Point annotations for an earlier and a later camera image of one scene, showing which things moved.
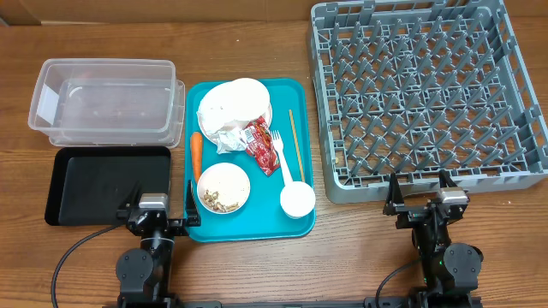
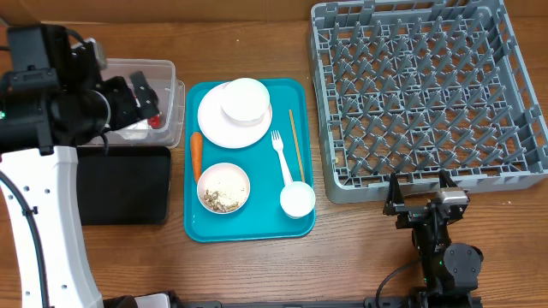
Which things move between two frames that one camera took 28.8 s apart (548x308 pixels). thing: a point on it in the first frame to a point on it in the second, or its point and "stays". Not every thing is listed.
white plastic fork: [286, 172] stays
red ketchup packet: [261, 145] to [157, 121]
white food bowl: [223, 188] stays
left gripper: [181, 228] to [122, 91]
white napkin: [229, 138] to [135, 131]
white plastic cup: [297, 198] stays
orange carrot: [196, 147] stays
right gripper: [413, 212] stays
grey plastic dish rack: [416, 88] stays
